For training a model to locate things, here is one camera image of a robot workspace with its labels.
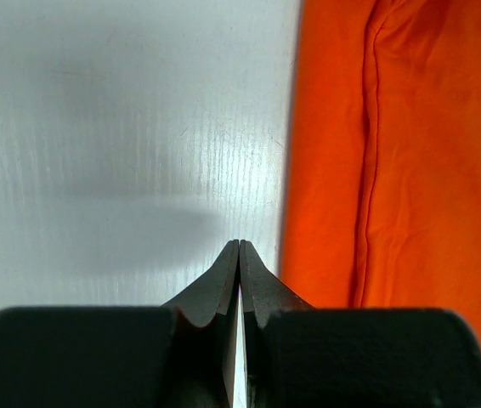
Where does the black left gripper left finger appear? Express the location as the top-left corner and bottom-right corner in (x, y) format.
(0, 241), (240, 407)

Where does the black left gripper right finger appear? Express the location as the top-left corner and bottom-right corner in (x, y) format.
(239, 241), (481, 407)

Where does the orange t shirt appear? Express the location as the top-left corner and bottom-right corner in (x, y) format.
(280, 1), (481, 343)

